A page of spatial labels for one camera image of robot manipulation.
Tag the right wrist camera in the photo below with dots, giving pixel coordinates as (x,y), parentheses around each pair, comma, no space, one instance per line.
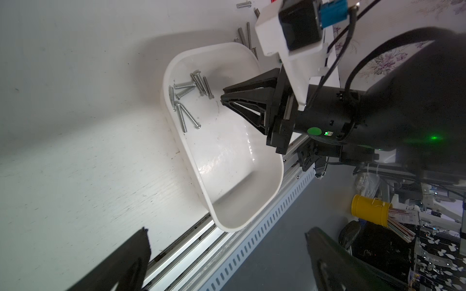
(295,31)

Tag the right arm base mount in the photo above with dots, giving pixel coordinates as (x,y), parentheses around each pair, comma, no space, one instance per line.
(321,154)

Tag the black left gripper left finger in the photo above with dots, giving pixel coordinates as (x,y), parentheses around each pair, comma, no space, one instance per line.
(123,270)

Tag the pile of silver screws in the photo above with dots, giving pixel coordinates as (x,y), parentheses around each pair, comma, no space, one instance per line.
(179,92)

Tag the white plastic storage box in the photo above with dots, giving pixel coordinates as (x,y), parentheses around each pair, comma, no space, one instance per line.
(235,174)

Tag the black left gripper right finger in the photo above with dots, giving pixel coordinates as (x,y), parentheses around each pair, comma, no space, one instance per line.
(334,269)

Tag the thin long silver screw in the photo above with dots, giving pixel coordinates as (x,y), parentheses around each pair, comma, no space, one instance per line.
(248,30)

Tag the yellow cylinder container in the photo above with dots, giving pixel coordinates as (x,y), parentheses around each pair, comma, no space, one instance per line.
(370,209)

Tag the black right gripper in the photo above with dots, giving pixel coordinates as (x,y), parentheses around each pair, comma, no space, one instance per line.
(253,107)

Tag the white ribbed cable duct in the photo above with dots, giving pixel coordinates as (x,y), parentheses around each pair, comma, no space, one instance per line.
(237,250)

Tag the thick threaded silver screw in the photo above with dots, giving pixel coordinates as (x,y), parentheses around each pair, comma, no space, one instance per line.
(241,36)

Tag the aluminium front rail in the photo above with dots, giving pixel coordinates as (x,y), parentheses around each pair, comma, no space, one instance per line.
(180,265)

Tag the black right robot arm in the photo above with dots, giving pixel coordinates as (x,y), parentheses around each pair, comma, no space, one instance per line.
(418,110)

